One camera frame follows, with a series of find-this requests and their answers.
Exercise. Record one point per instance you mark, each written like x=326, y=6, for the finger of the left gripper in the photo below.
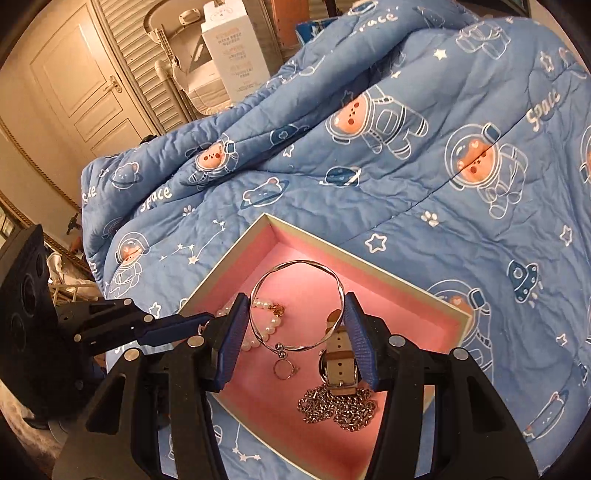
x=97, y=327

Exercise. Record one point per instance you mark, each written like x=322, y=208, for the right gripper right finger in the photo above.
x=475, y=436

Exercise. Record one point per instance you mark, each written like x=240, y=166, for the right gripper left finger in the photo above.
x=115, y=436

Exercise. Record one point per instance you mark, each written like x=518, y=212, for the watch with beige strap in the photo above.
x=337, y=364

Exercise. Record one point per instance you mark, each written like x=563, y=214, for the pink lined jewelry box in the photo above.
x=295, y=280

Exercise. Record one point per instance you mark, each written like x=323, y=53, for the children's scooter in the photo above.
x=74, y=230

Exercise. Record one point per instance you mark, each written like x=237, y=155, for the white panel door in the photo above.
x=68, y=60

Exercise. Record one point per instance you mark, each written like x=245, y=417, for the louvered wardrobe doors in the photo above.
x=143, y=62

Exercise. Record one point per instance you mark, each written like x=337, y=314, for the blue space bear quilt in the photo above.
x=450, y=150

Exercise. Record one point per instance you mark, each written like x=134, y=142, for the beige baby high chair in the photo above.
x=176, y=27

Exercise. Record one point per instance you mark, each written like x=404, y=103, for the tall white carton box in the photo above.
x=234, y=48

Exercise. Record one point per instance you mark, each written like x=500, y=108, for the blue tissue box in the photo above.
x=308, y=30

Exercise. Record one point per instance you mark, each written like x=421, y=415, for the pink long hanging case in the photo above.
x=287, y=14

